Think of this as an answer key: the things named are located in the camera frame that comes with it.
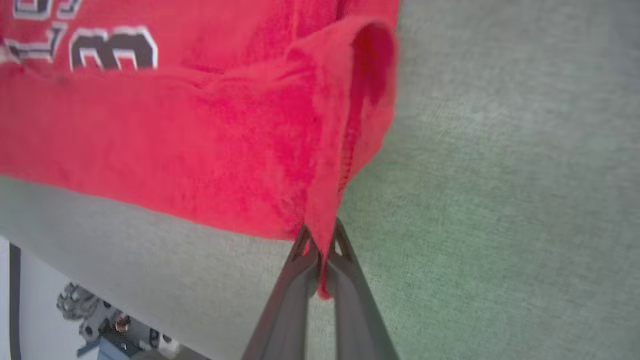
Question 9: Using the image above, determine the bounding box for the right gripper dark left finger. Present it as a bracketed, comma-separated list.
[241, 226, 321, 360]

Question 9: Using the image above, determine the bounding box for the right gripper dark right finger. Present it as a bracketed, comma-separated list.
[326, 219, 401, 360]

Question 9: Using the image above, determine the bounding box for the red garment with white print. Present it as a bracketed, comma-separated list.
[0, 0, 402, 301]

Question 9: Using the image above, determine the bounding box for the black vertical strip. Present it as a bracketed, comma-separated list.
[8, 242, 24, 360]

